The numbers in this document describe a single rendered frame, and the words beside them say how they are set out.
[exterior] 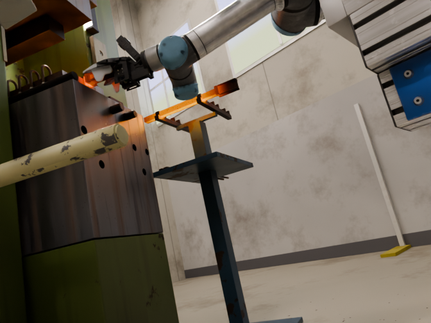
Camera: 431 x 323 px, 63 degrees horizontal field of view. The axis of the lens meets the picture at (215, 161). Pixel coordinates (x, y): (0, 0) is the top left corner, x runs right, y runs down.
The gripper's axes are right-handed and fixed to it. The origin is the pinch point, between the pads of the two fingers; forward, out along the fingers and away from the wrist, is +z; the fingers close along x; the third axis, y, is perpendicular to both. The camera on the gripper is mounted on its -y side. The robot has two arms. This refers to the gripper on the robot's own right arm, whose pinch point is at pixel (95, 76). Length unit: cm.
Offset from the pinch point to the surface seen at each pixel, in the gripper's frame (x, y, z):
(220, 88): 37.9, 1.4, -31.7
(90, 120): -10.6, 19.8, -3.3
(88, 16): 5.0, -27.2, 2.7
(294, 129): 296, -42, -45
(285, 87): 296, -92, -49
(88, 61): 22.7, -22.8, 17.2
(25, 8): -39.5, 5.1, -11.9
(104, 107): -2.5, 13.0, -3.3
